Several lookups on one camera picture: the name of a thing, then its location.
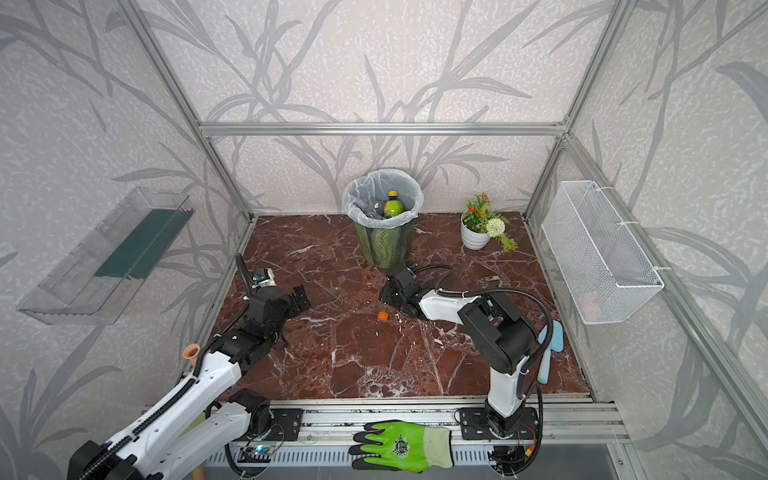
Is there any green yellow-cap bottle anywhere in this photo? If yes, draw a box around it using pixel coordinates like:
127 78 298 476
383 190 405 219

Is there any white wire mesh basket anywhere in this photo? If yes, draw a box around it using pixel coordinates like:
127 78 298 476
542 180 664 325

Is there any clear acrylic wall shelf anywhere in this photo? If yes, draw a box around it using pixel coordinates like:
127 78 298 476
17 187 194 325

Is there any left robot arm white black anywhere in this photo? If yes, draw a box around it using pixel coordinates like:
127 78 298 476
67 255 310 479

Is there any small circuit board green led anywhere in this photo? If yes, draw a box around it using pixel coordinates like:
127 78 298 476
236 444 281 464

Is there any brown trowel handle end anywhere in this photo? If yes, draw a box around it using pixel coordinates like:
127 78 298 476
182 344 201 365

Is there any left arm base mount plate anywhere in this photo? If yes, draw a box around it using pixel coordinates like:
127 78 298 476
259 408 304 442

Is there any green wood-pattern trash bin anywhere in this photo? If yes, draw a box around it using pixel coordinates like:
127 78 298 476
354 220 416 272

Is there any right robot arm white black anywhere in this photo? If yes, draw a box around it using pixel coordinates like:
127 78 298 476
380 265 555 439

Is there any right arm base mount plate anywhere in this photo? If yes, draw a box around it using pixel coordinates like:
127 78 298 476
456 406 540 441

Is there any white pot with flowers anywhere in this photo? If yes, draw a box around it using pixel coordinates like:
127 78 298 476
461 192 518 252

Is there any clear plastic bin liner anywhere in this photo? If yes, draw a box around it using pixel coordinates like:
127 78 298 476
342 169 424 229

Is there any green and black work glove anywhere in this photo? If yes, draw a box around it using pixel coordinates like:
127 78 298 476
348 420 454 473

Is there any clear bottle white cap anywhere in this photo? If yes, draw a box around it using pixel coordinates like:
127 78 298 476
357 201 385 220

